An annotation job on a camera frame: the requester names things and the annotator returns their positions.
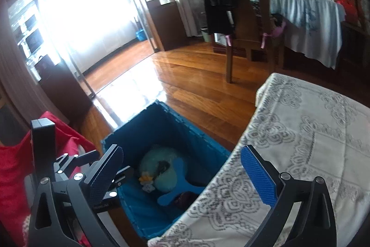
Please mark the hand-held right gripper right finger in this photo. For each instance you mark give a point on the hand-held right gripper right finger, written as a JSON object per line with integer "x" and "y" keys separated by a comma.
{"x": 257, "y": 177}

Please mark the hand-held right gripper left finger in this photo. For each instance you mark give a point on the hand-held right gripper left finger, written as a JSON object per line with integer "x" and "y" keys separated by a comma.
{"x": 104, "y": 174}

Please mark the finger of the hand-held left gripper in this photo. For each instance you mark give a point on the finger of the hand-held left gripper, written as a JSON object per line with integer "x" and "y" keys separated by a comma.
{"x": 123, "y": 176}
{"x": 83, "y": 157}

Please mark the blue storage container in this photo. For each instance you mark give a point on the blue storage container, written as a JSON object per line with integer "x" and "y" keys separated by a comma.
{"x": 173, "y": 131}

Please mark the small yellow white toy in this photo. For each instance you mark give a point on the small yellow white toy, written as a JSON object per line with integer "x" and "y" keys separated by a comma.
{"x": 146, "y": 180}

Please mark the red cloth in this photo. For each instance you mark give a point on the red cloth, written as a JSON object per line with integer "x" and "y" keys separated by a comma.
{"x": 11, "y": 166}

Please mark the teal plush toy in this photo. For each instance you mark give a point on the teal plush toy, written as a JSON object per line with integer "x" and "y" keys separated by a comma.
{"x": 156, "y": 155}

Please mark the blue round paddle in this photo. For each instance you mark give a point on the blue round paddle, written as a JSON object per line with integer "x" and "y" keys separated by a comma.
{"x": 179, "y": 168}

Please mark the dark wooden side cabinet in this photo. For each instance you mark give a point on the dark wooden side cabinet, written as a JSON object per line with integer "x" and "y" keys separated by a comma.
{"x": 63, "y": 90}

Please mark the white grey patterned cloth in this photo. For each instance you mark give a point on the white grey patterned cloth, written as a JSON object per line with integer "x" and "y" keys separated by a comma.
{"x": 303, "y": 134}

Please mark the blue bucket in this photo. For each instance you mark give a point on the blue bucket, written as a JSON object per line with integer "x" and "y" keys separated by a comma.
{"x": 141, "y": 35}

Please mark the pink ribbon tie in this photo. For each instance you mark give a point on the pink ribbon tie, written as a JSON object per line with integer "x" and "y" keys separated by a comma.
{"x": 267, "y": 35}
{"x": 229, "y": 40}

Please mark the white waste bin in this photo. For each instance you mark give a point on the white waste bin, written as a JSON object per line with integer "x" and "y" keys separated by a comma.
{"x": 205, "y": 34}

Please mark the brown wooden cabinet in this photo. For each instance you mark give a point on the brown wooden cabinet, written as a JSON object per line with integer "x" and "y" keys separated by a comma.
{"x": 170, "y": 27}

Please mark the light blue tablecloth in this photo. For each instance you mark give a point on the light blue tablecloth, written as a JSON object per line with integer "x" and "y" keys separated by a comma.
{"x": 306, "y": 18}

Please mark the wooden chair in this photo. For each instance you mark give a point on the wooden chair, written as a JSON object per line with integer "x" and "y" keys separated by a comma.
{"x": 260, "y": 4}

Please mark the red bag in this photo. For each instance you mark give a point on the red bag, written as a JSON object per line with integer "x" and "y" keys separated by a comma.
{"x": 347, "y": 8}

